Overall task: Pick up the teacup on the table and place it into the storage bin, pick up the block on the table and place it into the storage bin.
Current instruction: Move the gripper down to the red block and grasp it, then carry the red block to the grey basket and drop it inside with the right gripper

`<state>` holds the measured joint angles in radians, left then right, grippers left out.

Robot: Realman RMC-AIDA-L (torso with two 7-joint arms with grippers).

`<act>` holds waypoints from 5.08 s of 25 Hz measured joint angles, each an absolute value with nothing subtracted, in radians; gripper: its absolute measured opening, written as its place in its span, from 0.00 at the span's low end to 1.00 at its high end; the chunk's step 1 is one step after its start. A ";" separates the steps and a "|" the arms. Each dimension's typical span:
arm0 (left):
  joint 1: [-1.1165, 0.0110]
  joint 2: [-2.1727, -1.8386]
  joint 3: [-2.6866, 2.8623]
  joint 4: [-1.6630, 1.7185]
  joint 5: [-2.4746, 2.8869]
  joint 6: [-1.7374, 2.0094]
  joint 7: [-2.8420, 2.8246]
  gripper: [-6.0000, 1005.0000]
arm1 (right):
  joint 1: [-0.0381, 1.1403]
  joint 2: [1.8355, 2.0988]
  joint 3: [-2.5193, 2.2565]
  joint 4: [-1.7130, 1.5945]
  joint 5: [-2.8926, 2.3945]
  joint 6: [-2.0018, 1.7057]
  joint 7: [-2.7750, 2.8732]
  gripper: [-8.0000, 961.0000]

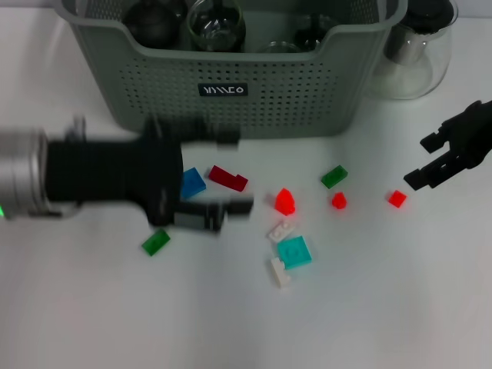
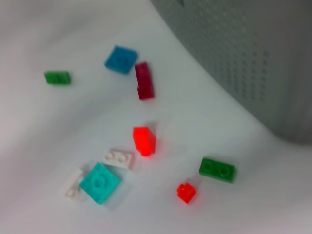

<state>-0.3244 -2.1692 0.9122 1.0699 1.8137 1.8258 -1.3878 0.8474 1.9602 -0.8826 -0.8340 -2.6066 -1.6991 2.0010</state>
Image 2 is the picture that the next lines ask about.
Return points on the white notched toy brick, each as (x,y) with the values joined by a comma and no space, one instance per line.
(73,184)

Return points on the small red round brick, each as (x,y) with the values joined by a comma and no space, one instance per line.
(186,192)

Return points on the grey-green perforated storage bin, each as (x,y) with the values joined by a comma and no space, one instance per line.
(243,61)

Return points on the dark red toy brick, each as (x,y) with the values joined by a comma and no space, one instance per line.
(144,81)

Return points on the teal square toy brick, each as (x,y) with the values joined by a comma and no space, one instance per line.
(100,182)

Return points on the green rectangular toy brick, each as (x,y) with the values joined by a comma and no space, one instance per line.
(58,77)
(217,169)

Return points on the blue square toy brick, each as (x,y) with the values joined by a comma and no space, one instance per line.
(120,59)

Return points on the white studded toy brick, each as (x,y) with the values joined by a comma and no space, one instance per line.
(119,158)

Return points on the orange-red sloped toy brick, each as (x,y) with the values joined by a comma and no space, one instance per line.
(144,141)

